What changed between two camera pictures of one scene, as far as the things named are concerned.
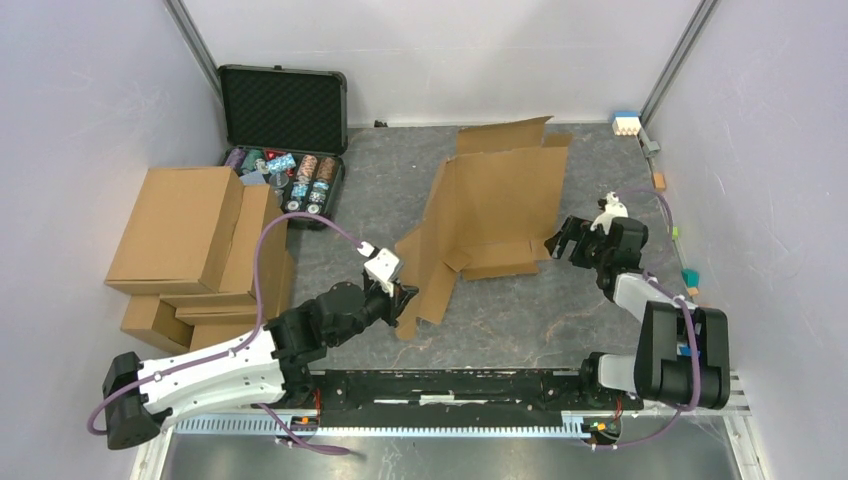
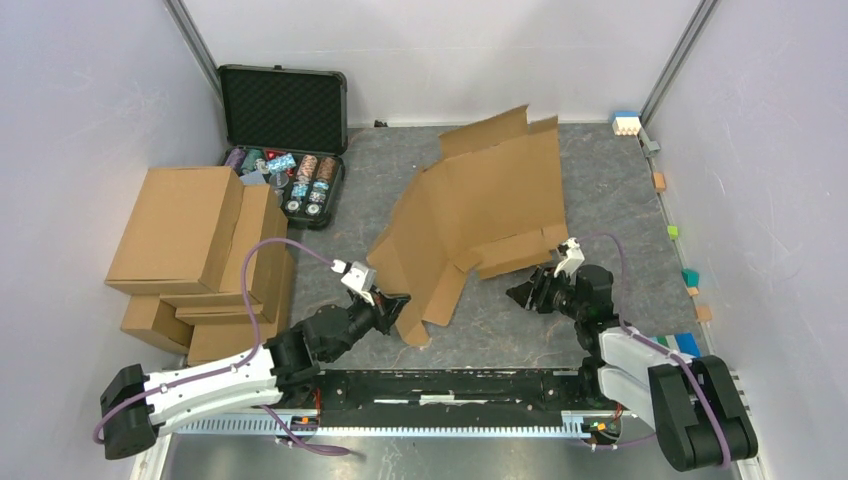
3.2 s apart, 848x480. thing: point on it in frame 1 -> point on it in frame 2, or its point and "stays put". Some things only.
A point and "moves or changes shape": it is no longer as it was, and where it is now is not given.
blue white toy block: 626,123 stays put
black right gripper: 575,229 -> 537,290
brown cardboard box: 497,202 moves or changes shape
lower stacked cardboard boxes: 192,321 stays put
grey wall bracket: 649,148 stays put
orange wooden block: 659,182 stays put
